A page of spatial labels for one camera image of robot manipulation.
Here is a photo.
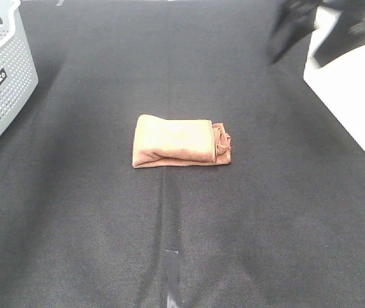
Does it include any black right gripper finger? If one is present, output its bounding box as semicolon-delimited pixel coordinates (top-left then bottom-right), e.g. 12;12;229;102
313;13;365;67
266;6;316;64

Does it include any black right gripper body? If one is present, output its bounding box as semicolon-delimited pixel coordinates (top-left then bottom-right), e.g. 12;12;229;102
284;1;365;32

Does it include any brown towel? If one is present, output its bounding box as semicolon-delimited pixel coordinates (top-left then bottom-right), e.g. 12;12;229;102
132;114;231;169

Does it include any white plastic storage bin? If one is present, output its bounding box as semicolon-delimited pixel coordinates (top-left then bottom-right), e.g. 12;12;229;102
303;8;365;152

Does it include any grey perforated plastic basket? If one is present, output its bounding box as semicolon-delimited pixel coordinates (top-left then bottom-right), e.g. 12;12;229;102
0;1;38;136

